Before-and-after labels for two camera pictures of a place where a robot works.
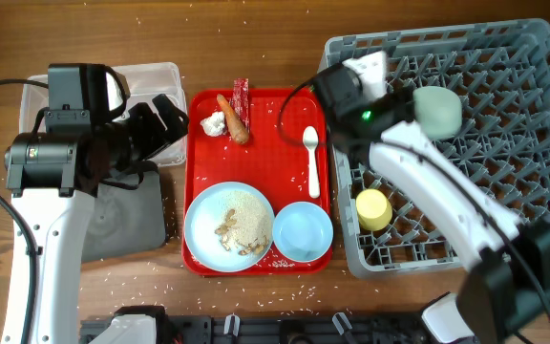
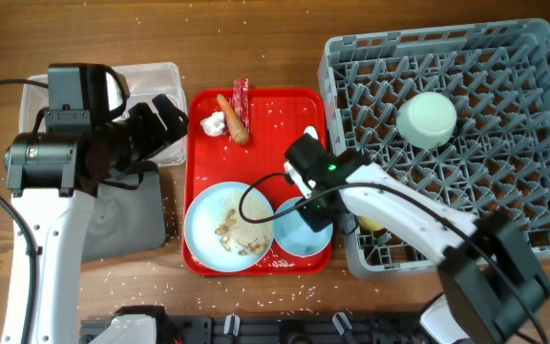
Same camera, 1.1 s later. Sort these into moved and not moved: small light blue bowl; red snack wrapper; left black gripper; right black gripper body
Moved: right black gripper body
Not moved: small light blue bowl; red snack wrapper; left black gripper
